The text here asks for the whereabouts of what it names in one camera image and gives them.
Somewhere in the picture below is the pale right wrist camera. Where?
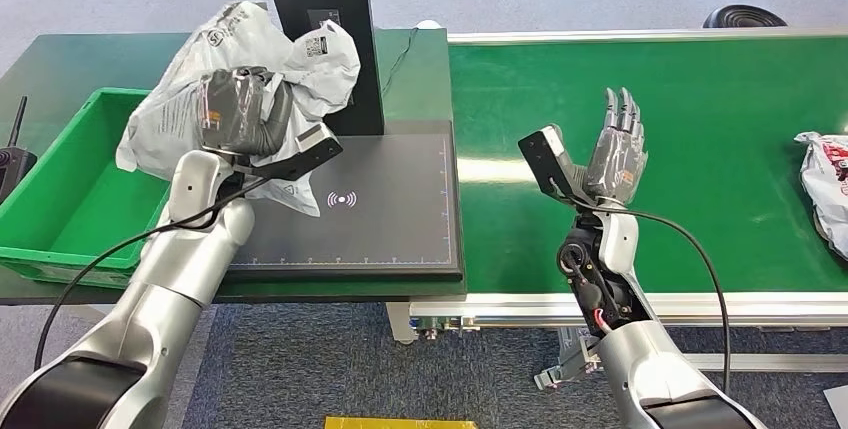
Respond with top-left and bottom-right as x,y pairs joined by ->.
517,124 -> 586,203

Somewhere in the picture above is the white paper sheet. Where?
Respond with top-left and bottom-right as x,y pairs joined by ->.
823,384 -> 848,429

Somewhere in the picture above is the black round ribbed object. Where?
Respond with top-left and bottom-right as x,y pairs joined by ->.
702,3 -> 788,30

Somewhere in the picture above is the black scanner base plate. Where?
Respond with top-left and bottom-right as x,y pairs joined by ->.
225,119 -> 465,284

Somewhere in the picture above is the black radio with antenna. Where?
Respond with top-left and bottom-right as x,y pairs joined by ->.
0,95 -> 38,206

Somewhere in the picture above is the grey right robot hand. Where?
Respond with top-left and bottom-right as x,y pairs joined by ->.
582,86 -> 650,206

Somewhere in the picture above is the green plastic crate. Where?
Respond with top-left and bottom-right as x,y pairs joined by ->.
0,86 -> 175,290

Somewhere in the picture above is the grey plastic mailer package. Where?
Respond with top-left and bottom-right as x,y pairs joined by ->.
115,0 -> 363,219

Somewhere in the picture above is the white red printed package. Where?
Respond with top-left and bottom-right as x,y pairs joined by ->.
794,131 -> 848,262

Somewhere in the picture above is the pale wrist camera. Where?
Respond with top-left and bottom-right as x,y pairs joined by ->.
264,122 -> 345,182
517,124 -> 586,203

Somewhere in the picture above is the green conveyor belt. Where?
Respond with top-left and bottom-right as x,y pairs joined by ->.
387,26 -> 848,393

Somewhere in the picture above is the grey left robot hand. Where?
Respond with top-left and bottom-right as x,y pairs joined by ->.
198,66 -> 295,158

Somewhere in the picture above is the yellow floor marker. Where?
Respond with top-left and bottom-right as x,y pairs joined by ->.
323,416 -> 478,429

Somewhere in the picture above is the thin black scanner cable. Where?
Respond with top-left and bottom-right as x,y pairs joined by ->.
382,27 -> 421,97

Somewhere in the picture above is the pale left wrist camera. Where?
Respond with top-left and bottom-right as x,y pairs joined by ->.
264,122 -> 345,182

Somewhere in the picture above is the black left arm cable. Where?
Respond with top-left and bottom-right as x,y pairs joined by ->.
33,177 -> 268,372

